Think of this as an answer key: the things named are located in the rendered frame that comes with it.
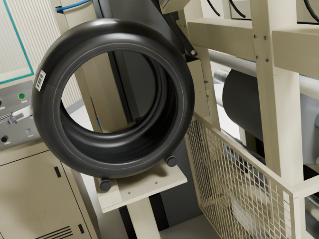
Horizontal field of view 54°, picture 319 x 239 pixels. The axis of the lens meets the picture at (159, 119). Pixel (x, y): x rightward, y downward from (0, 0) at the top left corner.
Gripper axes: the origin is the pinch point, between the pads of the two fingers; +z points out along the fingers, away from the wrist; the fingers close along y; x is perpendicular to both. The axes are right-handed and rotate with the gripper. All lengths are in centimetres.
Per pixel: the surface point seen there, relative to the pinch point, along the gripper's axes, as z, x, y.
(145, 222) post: 19, 92, 27
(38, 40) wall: -20, 1, 372
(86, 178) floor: -21, 123, 162
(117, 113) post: 30.7, 25.3, 27.5
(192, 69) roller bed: 71, 19, 21
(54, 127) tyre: 9.1, 5.5, -12.7
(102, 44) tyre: 35.1, -12.7, -12.7
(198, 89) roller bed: 71, 30, 21
